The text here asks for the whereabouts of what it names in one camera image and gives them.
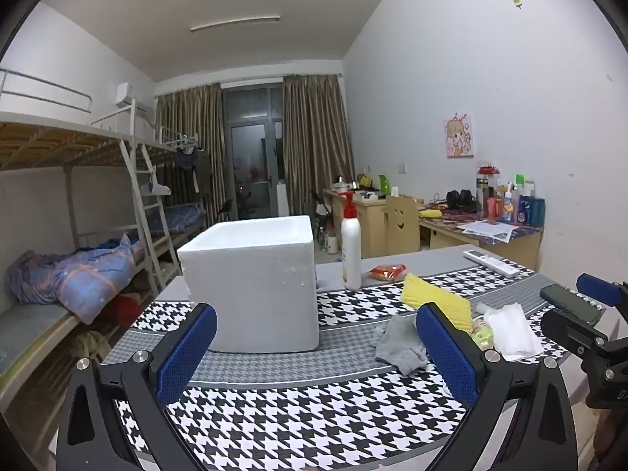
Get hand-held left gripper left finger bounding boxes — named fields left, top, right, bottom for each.
left=56, top=303, right=219, bottom=471

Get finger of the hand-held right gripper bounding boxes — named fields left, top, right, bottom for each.
left=575, top=273, right=628, bottom=308
left=540, top=307, right=612, bottom=361

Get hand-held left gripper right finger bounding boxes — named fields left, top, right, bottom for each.
left=416, top=301, right=577, bottom=471

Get grey sock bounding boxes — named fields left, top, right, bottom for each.
left=374, top=315, right=430, bottom=376

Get yellow sponge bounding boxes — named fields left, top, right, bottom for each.
left=400, top=273, right=473, bottom=332

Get white foam box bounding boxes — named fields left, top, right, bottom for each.
left=177, top=215, right=319, bottom=354

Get black phone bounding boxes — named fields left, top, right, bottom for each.
left=540, top=283, right=605, bottom=325

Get pale green packet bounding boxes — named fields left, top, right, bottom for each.
left=468, top=319, right=496, bottom=351

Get red cloth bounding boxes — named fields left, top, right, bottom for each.
left=100, top=292, right=148, bottom=327

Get yellow cloth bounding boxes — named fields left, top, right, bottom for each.
left=71, top=330, right=111, bottom=364

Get patterned desk mat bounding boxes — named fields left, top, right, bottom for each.
left=422, top=203, right=545, bottom=243

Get white remote control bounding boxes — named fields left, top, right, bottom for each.
left=464, top=249, right=525, bottom=278

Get red snack packet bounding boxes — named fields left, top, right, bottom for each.
left=367, top=263, right=408, bottom=283

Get group of toiletry bottles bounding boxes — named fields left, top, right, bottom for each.
left=475, top=164, right=546, bottom=226

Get wooden desk with patterned mat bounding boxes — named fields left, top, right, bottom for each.
left=418, top=211, right=544, bottom=273

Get blue plaid quilt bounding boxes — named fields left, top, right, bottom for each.
left=6, top=233, right=148, bottom=325

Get white bunk bed ladder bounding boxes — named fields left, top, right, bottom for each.
left=118, top=137, right=168, bottom=295

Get printed paper sheets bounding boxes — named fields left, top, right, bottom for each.
left=457, top=219, right=518, bottom=242

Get houndstooth table cloth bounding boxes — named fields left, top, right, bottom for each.
left=100, top=262, right=619, bottom=471

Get wooden smiley face chair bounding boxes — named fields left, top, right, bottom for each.
left=384, top=195, right=422, bottom=258

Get blue plaid mattress pad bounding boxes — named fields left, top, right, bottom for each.
left=162, top=203, right=207, bottom=231

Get white lotion pump bottle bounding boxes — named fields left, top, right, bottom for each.
left=340, top=191, right=363, bottom=291

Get wooden desk with kitchenware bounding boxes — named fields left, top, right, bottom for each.
left=324, top=189, right=388, bottom=258

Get black headphones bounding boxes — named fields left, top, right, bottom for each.
left=445, top=189, right=478, bottom=213

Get hanging dark clothes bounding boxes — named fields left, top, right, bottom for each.
left=174, top=147, right=213, bottom=194

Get folded black chair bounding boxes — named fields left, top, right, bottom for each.
left=311, top=190, right=334, bottom=236

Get glass balcony door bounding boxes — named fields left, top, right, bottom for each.
left=222, top=83, right=285, bottom=221

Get white metal bunk bed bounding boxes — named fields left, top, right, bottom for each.
left=137, top=125, right=212, bottom=256
left=0, top=69, right=165, bottom=413

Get brown curtain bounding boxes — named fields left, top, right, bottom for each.
left=156, top=83, right=227, bottom=221
left=282, top=73, right=355, bottom=217

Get white air conditioner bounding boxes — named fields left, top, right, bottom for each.
left=115, top=82, right=155, bottom=111

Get ceiling tube light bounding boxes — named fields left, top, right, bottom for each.
left=190, top=16, right=281, bottom=33

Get cartoon wall poster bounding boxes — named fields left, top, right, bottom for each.
left=443, top=114, right=475, bottom=159

